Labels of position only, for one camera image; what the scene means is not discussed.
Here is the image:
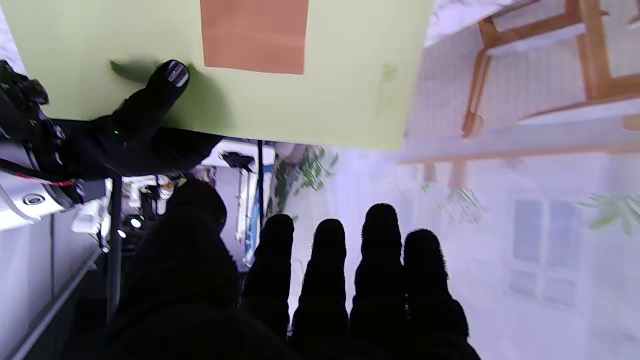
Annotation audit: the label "printed room scene backdrop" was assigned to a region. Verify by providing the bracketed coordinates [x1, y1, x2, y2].
[272, 0, 640, 360]

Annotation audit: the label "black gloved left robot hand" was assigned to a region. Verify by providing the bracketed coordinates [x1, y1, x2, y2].
[100, 179, 482, 360]

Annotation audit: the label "yellow-green translucent file folder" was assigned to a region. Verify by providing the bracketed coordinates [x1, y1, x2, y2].
[0, 0, 435, 151]

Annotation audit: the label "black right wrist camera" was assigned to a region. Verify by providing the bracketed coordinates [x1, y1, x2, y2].
[0, 60, 67, 173]

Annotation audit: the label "black vertical stand pole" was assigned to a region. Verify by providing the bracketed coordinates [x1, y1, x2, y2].
[106, 176, 124, 328]

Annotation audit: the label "pink paper receipt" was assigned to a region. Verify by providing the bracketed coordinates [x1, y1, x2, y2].
[200, 0, 310, 76]

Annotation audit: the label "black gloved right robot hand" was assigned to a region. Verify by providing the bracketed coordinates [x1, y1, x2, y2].
[50, 59, 224, 182]

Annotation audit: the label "red and black right arm cables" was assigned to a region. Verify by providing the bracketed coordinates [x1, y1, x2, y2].
[0, 157, 78, 188]

